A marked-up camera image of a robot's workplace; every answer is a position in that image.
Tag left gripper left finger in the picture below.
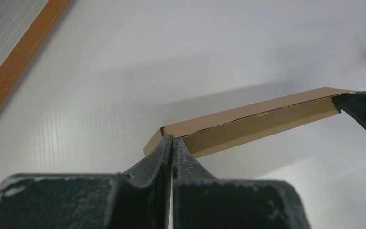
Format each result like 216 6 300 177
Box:
0 135 173 229

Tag orange wooden rack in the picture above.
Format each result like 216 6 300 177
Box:
0 0 72 107

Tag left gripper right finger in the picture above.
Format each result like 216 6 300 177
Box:
172 138 310 229

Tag brown cardboard box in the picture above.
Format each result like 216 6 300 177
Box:
143 87 356 157

